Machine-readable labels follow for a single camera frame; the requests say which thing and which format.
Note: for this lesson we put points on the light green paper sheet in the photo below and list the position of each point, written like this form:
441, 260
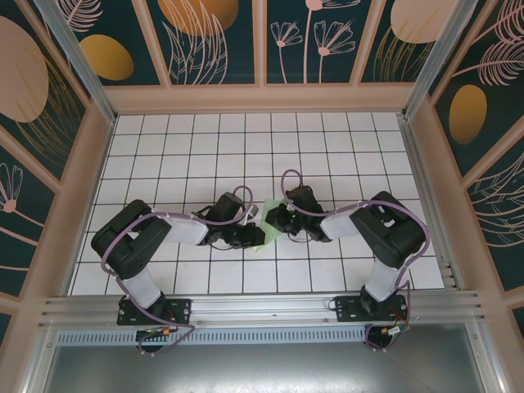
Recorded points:
272, 239

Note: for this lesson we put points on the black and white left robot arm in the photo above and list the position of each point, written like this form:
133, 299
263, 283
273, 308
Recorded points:
123, 241

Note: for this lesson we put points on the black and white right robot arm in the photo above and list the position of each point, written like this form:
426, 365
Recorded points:
389, 235

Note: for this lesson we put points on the grey sheet metal panel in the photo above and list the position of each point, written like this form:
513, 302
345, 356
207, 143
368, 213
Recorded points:
262, 368

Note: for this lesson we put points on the small controller board with connector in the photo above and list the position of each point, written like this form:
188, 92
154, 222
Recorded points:
153, 332
395, 332

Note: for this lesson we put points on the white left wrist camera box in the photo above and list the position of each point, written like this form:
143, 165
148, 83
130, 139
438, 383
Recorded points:
252, 213

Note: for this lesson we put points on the long aluminium mounting rail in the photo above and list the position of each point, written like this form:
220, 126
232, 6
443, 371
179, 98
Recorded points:
262, 309

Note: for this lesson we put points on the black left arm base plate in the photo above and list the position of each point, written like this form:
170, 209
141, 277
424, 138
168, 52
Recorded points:
180, 307

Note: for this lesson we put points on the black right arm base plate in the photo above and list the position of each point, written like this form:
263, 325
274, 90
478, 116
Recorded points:
348, 309

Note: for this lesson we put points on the aluminium table side rail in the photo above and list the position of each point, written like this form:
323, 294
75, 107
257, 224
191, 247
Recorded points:
425, 192

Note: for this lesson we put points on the aluminium corner post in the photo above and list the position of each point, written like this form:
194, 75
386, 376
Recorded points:
78, 61
438, 53

